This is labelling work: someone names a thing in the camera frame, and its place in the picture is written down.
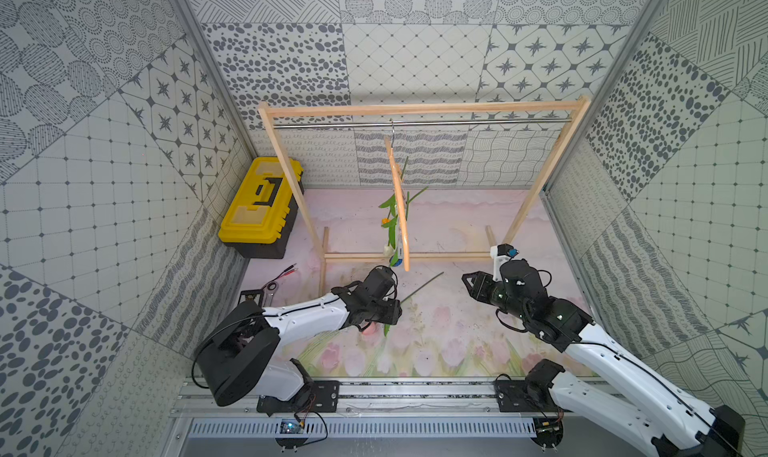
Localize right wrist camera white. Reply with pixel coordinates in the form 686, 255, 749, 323
490, 243, 518, 282

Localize aluminium mounting rail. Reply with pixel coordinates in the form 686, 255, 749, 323
170, 376, 665, 419

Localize left green circuit board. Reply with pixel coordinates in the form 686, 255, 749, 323
275, 419, 308, 450

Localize white vented cable duct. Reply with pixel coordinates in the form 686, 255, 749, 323
187, 416, 535, 438

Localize wooden curved clothes hanger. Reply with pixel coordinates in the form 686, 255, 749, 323
384, 126, 410, 271

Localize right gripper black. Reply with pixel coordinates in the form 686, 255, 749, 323
462, 270, 530, 323

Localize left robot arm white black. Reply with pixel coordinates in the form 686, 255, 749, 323
191, 265, 402, 416

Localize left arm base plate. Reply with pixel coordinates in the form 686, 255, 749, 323
257, 380, 340, 416

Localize pink artificial tulip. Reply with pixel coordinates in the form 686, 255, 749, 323
358, 271, 445, 335

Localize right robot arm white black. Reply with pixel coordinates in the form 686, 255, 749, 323
462, 256, 745, 456

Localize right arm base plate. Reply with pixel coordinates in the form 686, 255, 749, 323
493, 378, 562, 415

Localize silver combination wrench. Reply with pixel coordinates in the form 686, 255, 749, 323
260, 281, 279, 307

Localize floral pink table mat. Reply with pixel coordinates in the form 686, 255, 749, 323
235, 188, 595, 377

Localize wooden clothes rack frame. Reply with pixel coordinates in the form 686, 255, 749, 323
257, 96, 592, 294

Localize right black circuit board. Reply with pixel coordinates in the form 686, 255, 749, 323
531, 418, 564, 451

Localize yellow black toolbox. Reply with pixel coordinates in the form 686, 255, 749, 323
218, 157, 298, 259

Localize metal rack rod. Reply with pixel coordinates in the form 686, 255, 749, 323
274, 117, 571, 130

